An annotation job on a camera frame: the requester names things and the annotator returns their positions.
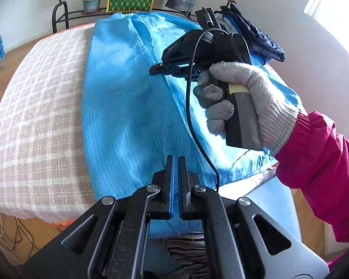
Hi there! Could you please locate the black metal rack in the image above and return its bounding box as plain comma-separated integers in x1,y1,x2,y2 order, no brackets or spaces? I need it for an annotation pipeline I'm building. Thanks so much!
52,0,251,34

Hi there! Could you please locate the beige plaid blanket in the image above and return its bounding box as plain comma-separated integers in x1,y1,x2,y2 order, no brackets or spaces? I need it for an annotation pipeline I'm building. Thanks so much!
0,20,277,227

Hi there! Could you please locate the dark blue jacket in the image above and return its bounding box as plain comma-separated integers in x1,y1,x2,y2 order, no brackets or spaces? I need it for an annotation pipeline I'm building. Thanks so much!
218,3,285,63

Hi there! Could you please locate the blue striped garment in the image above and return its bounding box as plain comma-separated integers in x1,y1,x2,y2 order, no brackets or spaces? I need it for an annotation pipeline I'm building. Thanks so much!
81,12,303,237

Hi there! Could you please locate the striped cloth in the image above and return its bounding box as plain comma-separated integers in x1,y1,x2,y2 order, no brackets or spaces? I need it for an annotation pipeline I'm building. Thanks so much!
160,234,210,279

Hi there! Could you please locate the person's right forearm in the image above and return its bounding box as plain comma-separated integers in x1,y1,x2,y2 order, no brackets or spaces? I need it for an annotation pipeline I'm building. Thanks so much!
276,110,349,243

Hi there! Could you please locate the pale blue panel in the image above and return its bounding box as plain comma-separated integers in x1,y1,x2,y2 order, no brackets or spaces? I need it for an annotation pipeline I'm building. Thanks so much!
221,177,301,243

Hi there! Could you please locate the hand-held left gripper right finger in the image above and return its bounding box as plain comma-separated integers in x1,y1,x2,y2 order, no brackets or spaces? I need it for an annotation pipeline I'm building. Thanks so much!
178,156,329,279

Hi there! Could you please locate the person's right hand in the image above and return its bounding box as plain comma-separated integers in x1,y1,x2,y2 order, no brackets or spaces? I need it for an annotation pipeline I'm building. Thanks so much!
197,61,299,157

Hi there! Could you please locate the small potted plant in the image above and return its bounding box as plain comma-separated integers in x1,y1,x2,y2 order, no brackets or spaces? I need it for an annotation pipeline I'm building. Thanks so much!
81,0,102,13

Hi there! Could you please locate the grey knit cloth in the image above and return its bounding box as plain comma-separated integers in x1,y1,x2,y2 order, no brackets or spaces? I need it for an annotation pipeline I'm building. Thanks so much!
214,12,232,32

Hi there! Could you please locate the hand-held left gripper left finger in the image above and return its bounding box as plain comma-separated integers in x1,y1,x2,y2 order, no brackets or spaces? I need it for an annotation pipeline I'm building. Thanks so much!
23,155,176,279

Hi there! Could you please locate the black floor cable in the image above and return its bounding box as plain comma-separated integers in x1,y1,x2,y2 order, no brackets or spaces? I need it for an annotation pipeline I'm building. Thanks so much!
0,212,38,253

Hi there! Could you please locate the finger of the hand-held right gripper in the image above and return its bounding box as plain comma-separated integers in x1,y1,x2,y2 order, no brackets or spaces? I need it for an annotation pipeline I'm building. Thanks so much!
149,61,199,82

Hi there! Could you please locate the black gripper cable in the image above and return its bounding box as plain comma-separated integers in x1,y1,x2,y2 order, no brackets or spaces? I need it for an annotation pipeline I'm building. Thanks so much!
185,7,221,194

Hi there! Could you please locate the bright window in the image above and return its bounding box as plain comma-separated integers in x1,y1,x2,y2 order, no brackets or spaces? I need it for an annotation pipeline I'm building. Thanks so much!
304,0,349,64

